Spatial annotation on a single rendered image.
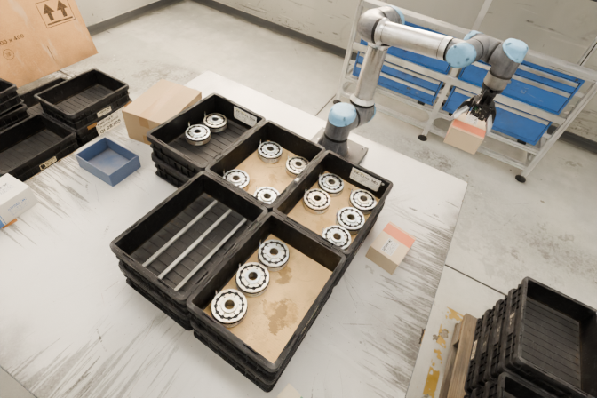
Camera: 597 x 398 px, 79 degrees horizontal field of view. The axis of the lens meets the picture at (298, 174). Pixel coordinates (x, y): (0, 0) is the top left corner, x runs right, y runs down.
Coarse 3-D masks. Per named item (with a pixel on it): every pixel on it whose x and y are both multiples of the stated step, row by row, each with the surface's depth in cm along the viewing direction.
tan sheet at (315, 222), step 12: (348, 192) 146; (300, 204) 138; (336, 204) 140; (348, 204) 141; (288, 216) 133; (300, 216) 134; (312, 216) 135; (324, 216) 136; (336, 216) 136; (312, 228) 131; (324, 228) 132
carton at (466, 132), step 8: (456, 120) 139; (464, 120) 140; (472, 120) 141; (480, 120) 141; (456, 128) 135; (464, 128) 136; (472, 128) 137; (480, 128) 137; (448, 136) 139; (456, 136) 137; (464, 136) 135; (472, 136) 134; (480, 136) 134; (456, 144) 139; (464, 144) 137; (472, 144) 136; (480, 144) 134; (472, 152) 138
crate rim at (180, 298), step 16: (208, 176) 129; (176, 192) 122; (240, 192) 125; (160, 208) 117; (256, 224) 117; (240, 240) 112; (128, 256) 104; (224, 256) 107; (144, 272) 101; (208, 272) 103; (160, 288) 100; (192, 288) 99
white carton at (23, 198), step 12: (0, 180) 133; (12, 180) 134; (0, 192) 130; (12, 192) 130; (24, 192) 132; (0, 204) 126; (12, 204) 130; (24, 204) 134; (0, 216) 128; (12, 216) 132
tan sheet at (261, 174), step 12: (252, 156) 153; (240, 168) 147; (252, 168) 148; (264, 168) 149; (276, 168) 150; (252, 180) 143; (264, 180) 144; (276, 180) 145; (288, 180) 146; (252, 192) 139
